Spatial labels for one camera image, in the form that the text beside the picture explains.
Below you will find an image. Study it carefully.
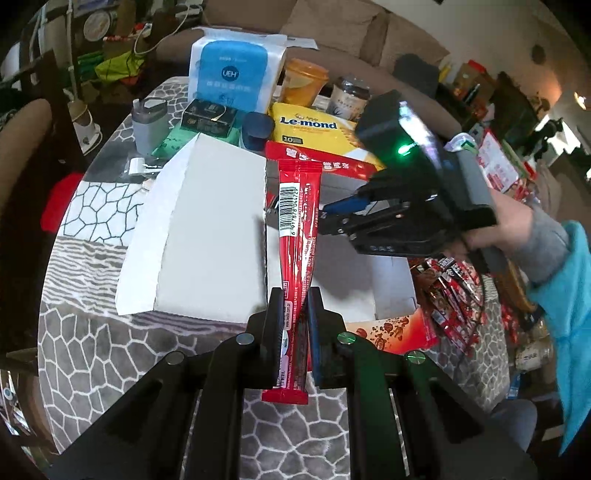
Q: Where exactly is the person's leg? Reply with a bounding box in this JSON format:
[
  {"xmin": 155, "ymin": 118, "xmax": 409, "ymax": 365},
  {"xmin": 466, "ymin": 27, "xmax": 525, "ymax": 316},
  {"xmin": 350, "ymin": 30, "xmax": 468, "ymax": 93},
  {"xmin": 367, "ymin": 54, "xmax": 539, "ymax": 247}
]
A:
[{"xmin": 487, "ymin": 399, "xmax": 539, "ymax": 462}]

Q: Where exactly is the red cardboard box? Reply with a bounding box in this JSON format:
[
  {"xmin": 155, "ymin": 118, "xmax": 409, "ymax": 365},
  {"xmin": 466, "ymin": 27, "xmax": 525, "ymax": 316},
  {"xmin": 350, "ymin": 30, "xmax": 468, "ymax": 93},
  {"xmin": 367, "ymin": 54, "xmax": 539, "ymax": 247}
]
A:
[{"xmin": 115, "ymin": 134, "xmax": 439, "ymax": 356}]

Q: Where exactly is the yellow-green cloth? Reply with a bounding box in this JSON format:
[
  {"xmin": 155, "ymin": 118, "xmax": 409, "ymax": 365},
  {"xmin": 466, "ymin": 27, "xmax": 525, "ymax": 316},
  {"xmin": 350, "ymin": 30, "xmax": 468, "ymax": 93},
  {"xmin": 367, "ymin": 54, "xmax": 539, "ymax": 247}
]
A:
[{"xmin": 95, "ymin": 51, "xmax": 146, "ymax": 84}]

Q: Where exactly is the brown chair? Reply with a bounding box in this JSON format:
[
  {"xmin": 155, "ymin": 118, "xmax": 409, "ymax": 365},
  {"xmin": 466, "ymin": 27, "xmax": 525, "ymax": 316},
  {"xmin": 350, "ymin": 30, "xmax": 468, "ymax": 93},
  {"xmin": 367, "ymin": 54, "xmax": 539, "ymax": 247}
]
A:
[{"xmin": 0, "ymin": 99, "xmax": 54, "ymax": 222}]

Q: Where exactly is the red and white leaflet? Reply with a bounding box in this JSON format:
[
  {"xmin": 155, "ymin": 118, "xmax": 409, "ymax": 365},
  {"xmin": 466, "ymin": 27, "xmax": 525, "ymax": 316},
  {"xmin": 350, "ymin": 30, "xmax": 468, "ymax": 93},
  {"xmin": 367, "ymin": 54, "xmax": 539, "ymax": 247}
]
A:
[{"xmin": 475, "ymin": 129, "xmax": 527, "ymax": 190}]

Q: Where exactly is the paper coffee cup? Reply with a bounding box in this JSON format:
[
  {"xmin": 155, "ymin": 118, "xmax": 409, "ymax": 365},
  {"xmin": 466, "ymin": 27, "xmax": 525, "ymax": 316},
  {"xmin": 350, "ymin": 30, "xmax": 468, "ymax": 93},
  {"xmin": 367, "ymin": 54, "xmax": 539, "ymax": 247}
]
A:
[{"xmin": 329, "ymin": 76, "xmax": 371, "ymax": 121}]

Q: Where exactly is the person's right forearm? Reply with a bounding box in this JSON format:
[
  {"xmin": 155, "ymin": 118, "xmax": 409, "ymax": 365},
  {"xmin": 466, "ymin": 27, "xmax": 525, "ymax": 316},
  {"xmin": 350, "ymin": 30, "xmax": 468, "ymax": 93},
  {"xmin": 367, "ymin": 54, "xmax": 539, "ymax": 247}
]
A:
[{"xmin": 510, "ymin": 208, "xmax": 591, "ymax": 457}]

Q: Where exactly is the grey patterned tablecloth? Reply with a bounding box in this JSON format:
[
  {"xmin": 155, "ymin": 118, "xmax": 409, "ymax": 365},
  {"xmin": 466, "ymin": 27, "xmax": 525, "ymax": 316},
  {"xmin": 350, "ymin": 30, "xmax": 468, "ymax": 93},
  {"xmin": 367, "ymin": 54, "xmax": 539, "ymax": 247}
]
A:
[{"xmin": 37, "ymin": 76, "xmax": 513, "ymax": 455}]

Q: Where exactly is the orange plastic jar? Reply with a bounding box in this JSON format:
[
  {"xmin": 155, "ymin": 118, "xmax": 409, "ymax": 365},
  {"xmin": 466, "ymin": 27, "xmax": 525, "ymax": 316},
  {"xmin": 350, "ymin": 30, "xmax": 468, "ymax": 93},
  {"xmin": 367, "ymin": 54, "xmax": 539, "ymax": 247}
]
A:
[{"xmin": 281, "ymin": 58, "xmax": 329, "ymax": 109}]

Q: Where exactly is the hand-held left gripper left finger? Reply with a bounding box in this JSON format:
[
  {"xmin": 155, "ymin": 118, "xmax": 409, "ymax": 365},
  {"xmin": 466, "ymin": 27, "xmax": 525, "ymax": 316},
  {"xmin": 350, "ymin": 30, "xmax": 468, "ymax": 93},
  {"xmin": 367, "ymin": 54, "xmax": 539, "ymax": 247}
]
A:
[{"xmin": 48, "ymin": 287, "xmax": 284, "ymax": 480}]

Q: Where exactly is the white clip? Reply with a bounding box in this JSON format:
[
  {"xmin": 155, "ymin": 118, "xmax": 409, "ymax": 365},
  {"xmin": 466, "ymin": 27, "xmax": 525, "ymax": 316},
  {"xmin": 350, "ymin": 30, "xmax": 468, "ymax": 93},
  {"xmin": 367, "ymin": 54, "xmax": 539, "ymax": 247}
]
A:
[{"xmin": 129, "ymin": 157, "xmax": 162, "ymax": 176}]

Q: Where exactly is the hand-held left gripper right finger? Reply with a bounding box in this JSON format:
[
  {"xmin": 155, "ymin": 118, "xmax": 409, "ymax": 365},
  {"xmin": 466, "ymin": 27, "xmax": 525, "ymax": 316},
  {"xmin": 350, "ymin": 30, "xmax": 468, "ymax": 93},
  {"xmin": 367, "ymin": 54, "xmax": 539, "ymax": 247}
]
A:
[{"xmin": 307, "ymin": 287, "xmax": 536, "ymax": 480}]

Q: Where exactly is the beige sofa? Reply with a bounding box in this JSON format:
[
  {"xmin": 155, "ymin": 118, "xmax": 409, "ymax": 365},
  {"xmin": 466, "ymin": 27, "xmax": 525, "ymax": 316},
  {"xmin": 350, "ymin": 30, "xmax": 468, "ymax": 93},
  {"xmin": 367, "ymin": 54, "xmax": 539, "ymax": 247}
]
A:
[{"xmin": 157, "ymin": 0, "xmax": 462, "ymax": 134}]

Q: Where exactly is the red flat item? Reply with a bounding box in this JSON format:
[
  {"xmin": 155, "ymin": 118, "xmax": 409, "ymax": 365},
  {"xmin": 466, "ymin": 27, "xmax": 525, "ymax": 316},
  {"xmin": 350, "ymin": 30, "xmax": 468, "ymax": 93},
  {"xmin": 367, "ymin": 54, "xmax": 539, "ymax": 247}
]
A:
[{"xmin": 41, "ymin": 173, "xmax": 84, "ymax": 232}]

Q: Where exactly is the blue tissue pack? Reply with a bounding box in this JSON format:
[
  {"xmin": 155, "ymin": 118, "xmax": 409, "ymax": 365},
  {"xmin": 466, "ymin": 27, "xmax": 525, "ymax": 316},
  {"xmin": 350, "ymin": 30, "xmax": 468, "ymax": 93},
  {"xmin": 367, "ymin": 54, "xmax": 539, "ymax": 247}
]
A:
[{"xmin": 188, "ymin": 27, "xmax": 288, "ymax": 114}]

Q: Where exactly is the small black box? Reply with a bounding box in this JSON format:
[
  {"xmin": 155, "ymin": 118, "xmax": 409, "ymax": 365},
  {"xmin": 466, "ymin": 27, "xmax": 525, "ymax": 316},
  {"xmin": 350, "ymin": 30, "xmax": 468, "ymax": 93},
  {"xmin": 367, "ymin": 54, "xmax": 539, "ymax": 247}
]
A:
[{"xmin": 181, "ymin": 99, "xmax": 237, "ymax": 130}]

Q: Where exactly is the red coffee stick sachet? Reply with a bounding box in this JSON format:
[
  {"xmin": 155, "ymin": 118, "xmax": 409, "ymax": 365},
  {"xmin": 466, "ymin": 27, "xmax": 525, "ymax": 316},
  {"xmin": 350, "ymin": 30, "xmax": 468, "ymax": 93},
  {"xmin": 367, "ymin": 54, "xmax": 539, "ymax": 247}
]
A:
[{"xmin": 261, "ymin": 157, "xmax": 322, "ymax": 405}]

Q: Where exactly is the grey plastic container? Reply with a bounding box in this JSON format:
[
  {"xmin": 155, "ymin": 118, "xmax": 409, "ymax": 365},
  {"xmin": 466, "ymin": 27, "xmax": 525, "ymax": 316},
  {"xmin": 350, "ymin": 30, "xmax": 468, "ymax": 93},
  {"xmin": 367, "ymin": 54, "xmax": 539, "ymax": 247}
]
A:
[{"xmin": 131, "ymin": 98, "xmax": 169, "ymax": 155}]

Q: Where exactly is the yellow biscuit pack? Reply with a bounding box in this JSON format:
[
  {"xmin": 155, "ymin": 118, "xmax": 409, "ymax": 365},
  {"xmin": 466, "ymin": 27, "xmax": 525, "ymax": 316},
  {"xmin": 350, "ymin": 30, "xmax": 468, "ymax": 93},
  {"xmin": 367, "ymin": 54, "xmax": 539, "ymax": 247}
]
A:
[{"xmin": 268, "ymin": 102, "xmax": 386, "ymax": 169}]

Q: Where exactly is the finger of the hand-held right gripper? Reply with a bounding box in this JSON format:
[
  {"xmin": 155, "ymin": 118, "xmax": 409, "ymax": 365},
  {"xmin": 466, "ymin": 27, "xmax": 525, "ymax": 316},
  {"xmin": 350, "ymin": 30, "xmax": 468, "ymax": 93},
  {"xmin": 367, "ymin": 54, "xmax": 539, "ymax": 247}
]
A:
[
  {"xmin": 318, "ymin": 208, "xmax": 410, "ymax": 237},
  {"xmin": 321, "ymin": 194, "xmax": 408, "ymax": 219}
]

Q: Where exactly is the pile of coffee sachets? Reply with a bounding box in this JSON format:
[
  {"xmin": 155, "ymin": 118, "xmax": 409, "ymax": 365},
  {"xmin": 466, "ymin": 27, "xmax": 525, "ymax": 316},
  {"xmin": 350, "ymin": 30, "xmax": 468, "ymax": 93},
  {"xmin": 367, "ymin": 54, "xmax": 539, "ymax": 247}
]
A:
[{"xmin": 409, "ymin": 256, "xmax": 522, "ymax": 354}]

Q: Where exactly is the person's right hand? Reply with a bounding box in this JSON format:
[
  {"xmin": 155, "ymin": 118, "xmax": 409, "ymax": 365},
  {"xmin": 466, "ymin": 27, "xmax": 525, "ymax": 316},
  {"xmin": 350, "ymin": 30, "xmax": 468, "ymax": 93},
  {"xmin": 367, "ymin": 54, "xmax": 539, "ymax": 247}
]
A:
[{"xmin": 444, "ymin": 191, "xmax": 533, "ymax": 260}]

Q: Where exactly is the dark blue cup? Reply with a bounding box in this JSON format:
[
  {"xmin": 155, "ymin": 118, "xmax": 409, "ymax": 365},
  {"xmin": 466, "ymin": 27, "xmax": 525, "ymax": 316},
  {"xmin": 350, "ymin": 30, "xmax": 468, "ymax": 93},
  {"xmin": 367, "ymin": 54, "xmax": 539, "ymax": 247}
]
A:
[{"xmin": 240, "ymin": 112, "xmax": 273, "ymax": 151}]

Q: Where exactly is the dark grey cushion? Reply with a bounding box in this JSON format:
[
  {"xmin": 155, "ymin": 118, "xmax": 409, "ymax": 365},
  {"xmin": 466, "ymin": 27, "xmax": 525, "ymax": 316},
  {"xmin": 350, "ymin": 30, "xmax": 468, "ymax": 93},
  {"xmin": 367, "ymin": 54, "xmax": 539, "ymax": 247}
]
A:
[{"xmin": 394, "ymin": 54, "xmax": 439, "ymax": 97}]

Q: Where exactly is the green packet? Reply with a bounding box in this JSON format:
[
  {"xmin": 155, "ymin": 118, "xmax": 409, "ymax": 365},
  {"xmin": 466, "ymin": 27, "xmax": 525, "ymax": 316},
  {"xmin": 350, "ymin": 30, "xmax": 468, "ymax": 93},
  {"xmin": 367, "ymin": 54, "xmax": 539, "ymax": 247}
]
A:
[{"xmin": 152, "ymin": 120, "xmax": 241, "ymax": 162}]

